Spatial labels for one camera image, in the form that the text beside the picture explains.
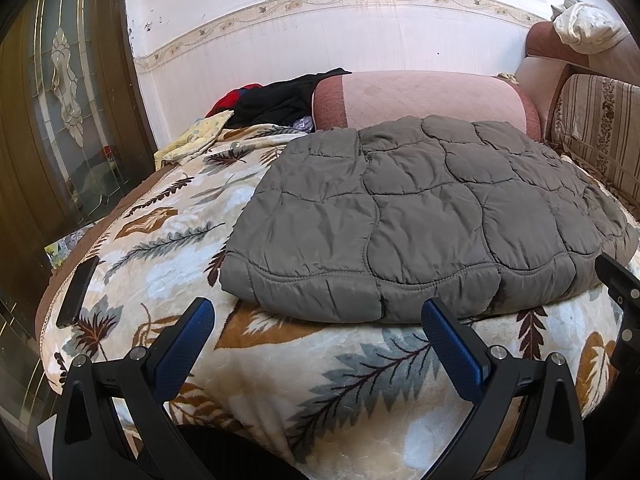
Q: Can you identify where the pink sofa backrest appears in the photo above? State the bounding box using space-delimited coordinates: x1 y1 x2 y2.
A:
515 20 640 91

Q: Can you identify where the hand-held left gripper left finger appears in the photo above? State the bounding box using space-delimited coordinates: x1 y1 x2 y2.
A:
52 296 216 480

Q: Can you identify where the black garment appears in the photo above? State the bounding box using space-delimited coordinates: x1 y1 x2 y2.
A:
232 67 353 128

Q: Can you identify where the striped sofa cushion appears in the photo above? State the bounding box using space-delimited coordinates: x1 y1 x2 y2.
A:
547 74 640 201

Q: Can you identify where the red garment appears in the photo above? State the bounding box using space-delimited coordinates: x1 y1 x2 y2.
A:
209 85 263 118

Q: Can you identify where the grey quilted jacket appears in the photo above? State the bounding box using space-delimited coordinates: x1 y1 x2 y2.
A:
220 114 640 323

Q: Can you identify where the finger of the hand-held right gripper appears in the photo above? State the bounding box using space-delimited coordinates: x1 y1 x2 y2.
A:
595 252 640 361

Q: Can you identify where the wooden stained glass door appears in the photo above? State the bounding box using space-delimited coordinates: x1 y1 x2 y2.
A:
0 0 156 461

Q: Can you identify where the leaf print fleece blanket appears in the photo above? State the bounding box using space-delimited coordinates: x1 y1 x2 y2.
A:
37 125 640 480

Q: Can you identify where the white crumpled cloth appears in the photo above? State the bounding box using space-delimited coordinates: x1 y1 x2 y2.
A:
551 0 631 56

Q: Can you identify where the yellow patterned cloth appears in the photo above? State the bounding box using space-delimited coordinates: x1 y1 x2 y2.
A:
154 111 233 168

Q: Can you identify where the black smartphone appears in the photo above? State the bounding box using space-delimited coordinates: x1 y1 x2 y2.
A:
55 256 100 330

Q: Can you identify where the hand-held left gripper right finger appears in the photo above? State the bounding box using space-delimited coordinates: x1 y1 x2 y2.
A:
421 297 587 480

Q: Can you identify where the white paper sheet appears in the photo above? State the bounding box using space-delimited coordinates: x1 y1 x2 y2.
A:
37 412 58 476

